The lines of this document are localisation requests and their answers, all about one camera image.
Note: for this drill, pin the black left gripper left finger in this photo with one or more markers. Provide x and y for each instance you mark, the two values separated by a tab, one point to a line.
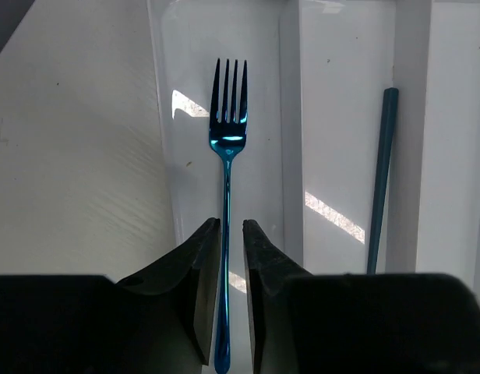
156	320

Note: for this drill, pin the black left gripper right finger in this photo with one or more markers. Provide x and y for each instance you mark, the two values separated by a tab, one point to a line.
355	323

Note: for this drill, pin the dark grey chopstick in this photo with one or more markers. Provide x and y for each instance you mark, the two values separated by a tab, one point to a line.
386	134

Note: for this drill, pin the blue fork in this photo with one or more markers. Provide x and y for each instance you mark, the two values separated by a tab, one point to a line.
227	138

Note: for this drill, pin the white cutlery tray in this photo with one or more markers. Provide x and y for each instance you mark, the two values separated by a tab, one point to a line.
317	72

